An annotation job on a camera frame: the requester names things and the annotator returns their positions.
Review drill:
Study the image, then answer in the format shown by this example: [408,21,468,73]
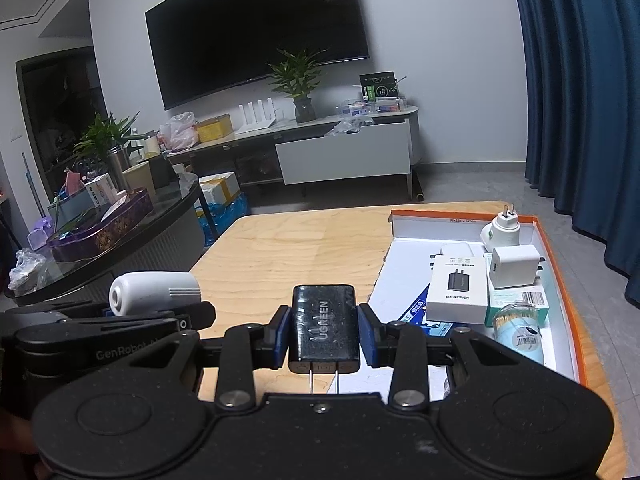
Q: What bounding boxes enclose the white charger box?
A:
[425,256,488,325]

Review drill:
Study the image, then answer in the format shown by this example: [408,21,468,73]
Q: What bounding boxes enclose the black Ugreen charger plug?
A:
[288,284,360,393]

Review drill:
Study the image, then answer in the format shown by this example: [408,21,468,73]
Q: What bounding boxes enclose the white mosquito repellent heater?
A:
[107,271,202,316]

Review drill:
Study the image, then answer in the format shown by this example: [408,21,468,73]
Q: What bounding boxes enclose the clear toothpick jar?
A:
[492,304,544,364]

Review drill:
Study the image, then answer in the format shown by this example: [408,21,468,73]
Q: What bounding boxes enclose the white charger plug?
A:
[488,245,541,289]

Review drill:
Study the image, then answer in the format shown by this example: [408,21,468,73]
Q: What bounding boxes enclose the blue tissue pack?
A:
[398,286,454,337]

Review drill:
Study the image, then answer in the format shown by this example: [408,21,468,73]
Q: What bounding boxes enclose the white charger in tray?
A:
[428,242,486,272]

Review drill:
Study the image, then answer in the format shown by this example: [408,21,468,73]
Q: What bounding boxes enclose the purple tray box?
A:
[47,188,153,262]

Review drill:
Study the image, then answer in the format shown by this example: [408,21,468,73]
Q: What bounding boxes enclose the orange white box tray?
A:
[326,208,590,401]

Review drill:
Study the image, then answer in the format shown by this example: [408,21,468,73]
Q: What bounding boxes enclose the black round side table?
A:
[6,172,205,307]

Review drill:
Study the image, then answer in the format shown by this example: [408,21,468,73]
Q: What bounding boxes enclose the blue plastic bag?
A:
[194,193,250,247]

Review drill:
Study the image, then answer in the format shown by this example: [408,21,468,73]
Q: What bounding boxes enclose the white heater in tray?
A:
[480,204,521,252]

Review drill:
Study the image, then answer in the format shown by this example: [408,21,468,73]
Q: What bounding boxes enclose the white yellow floor boxes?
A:
[198,171,240,206]

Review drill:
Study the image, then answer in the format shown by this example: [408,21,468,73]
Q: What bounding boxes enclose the white TV cabinet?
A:
[169,105,420,200]

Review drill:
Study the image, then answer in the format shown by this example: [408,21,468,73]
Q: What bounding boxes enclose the yellow box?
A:
[195,114,233,143]

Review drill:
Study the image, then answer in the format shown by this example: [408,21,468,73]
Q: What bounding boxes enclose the pink plastic bag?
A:
[158,112,200,152]

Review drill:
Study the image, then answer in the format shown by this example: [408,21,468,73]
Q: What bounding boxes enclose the white router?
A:
[236,98,277,133]

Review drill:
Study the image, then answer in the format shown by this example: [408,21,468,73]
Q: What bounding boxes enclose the clear boxes on cabinet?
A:
[336,98,418,118]

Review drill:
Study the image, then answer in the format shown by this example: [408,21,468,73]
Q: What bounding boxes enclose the black green product box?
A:
[359,72,398,102]

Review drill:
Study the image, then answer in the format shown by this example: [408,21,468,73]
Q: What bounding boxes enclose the potted green plant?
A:
[268,49,324,124]

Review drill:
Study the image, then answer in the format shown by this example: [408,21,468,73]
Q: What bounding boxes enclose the blue curtain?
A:
[516,0,639,304]

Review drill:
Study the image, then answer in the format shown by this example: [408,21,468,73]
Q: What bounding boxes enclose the black wall television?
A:
[145,0,369,108]

